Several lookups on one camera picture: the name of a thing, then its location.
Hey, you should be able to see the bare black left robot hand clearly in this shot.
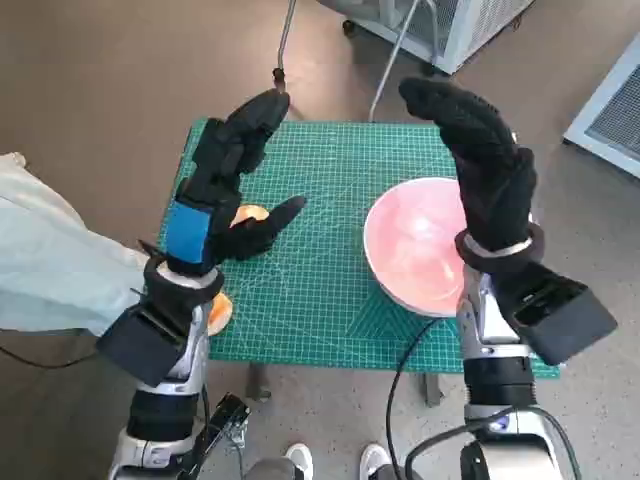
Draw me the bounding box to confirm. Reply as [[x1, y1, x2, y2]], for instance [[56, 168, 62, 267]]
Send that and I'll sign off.
[[163, 91, 307, 277]]

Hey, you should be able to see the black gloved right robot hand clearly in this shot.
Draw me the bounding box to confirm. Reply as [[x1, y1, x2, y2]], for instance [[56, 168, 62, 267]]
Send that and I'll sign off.
[[398, 77, 539, 254]]

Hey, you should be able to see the round toy bread bun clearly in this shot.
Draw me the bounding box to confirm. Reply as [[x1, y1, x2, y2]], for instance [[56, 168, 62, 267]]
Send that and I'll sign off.
[[229, 203, 271, 229]]

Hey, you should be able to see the long striped toy bread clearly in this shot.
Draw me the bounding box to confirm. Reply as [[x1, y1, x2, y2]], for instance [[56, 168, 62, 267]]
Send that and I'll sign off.
[[207, 293, 234, 337]]

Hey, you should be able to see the pink bowl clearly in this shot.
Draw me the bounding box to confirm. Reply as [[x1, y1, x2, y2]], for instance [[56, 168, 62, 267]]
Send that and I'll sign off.
[[363, 176, 470, 318]]

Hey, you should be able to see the white unit with vent grille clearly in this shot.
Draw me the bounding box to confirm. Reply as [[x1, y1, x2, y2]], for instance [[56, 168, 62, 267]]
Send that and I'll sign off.
[[563, 34, 640, 179]]

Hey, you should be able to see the person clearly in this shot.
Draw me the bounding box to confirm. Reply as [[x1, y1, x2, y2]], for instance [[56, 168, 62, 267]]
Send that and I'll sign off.
[[0, 152, 156, 336]]

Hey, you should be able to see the green cutting mat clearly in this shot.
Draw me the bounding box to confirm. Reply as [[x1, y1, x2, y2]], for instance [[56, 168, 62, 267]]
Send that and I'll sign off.
[[158, 117, 564, 374]]

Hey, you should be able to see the white cabinet on castors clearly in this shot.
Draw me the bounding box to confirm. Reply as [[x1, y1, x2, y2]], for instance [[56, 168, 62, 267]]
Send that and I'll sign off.
[[342, 0, 536, 76]]

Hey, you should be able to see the grey slanted chair leg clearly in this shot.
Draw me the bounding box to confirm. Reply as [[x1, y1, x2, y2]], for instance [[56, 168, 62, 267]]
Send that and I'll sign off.
[[368, 0, 426, 123]]

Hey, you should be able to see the black metal stand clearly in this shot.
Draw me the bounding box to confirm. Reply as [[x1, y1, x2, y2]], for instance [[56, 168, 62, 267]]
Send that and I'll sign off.
[[187, 393, 251, 480]]

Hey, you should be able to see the grey chair leg with castor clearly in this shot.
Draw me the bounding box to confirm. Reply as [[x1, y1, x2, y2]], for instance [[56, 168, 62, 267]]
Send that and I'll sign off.
[[271, 0, 300, 94]]

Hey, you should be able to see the white shoe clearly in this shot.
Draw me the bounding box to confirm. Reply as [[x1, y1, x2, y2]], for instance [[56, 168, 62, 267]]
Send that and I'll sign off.
[[284, 443, 315, 480], [360, 443, 391, 480]]

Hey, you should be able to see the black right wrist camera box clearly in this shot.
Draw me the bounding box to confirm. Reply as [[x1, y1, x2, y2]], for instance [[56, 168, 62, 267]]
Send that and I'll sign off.
[[492, 259, 619, 366]]

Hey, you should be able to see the dark table leg bracket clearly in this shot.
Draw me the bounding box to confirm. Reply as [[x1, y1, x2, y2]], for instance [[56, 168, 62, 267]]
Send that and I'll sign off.
[[418, 372, 445, 407], [246, 362, 273, 403]]

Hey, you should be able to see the black floor cable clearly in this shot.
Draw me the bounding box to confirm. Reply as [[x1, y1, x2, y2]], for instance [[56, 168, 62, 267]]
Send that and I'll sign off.
[[0, 344, 99, 370]]

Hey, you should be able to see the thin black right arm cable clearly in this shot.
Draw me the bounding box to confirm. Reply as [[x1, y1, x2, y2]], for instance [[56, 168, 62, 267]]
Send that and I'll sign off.
[[385, 315, 454, 474]]

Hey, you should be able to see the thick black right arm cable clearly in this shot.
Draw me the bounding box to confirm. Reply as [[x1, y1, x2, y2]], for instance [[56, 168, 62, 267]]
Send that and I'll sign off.
[[403, 422, 484, 480]]

